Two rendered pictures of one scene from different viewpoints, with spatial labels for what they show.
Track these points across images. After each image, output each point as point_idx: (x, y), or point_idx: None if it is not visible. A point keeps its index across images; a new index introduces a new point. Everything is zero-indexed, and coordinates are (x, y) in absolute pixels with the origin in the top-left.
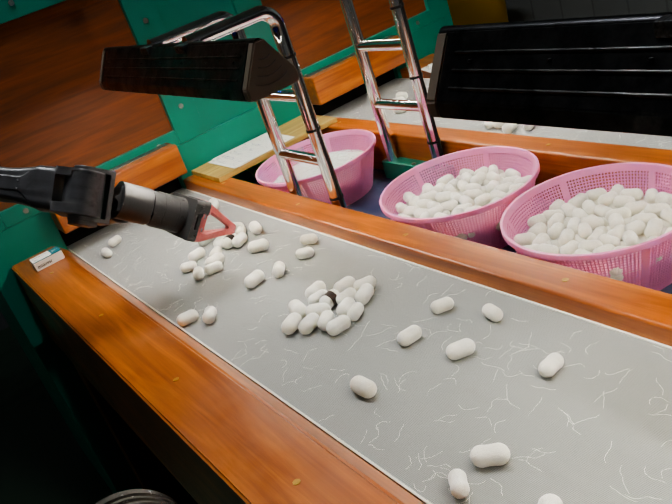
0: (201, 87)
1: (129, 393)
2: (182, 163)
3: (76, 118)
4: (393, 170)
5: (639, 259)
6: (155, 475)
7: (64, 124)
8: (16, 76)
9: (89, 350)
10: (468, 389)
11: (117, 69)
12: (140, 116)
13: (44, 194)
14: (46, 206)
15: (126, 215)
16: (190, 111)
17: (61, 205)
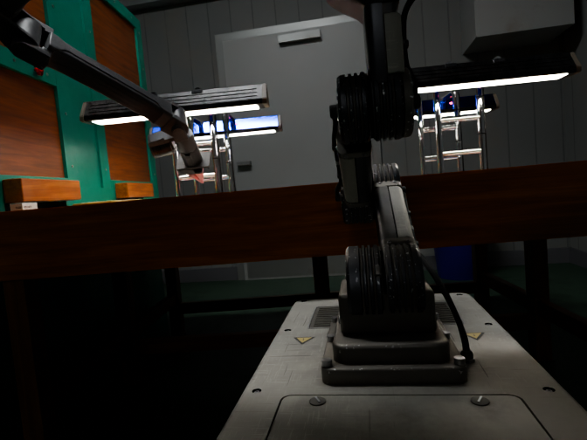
0: (223, 101)
1: (235, 202)
2: (79, 192)
3: (25, 142)
4: None
5: None
6: (49, 409)
7: (18, 141)
8: (3, 99)
9: (169, 204)
10: None
11: (110, 107)
12: (52, 161)
13: (169, 109)
14: (170, 114)
15: (190, 140)
16: (75, 172)
17: (177, 117)
